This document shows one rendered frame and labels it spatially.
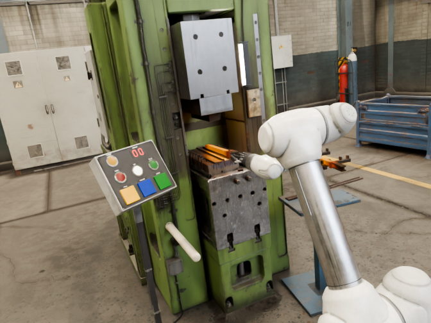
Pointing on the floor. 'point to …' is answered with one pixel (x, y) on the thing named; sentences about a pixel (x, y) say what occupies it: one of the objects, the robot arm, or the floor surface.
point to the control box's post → (147, 263)
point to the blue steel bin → (396, 122)
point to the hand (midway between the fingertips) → (233, 154)
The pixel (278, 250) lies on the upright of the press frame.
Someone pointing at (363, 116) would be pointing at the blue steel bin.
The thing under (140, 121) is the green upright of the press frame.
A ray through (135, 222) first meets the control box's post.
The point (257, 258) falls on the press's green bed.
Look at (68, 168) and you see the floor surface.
